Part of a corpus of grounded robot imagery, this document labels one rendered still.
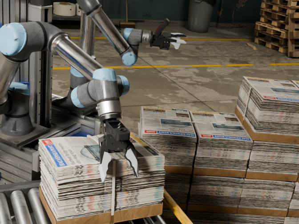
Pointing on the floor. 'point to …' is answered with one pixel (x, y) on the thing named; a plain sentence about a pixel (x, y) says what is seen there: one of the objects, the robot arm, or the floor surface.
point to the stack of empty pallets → (281, 6)
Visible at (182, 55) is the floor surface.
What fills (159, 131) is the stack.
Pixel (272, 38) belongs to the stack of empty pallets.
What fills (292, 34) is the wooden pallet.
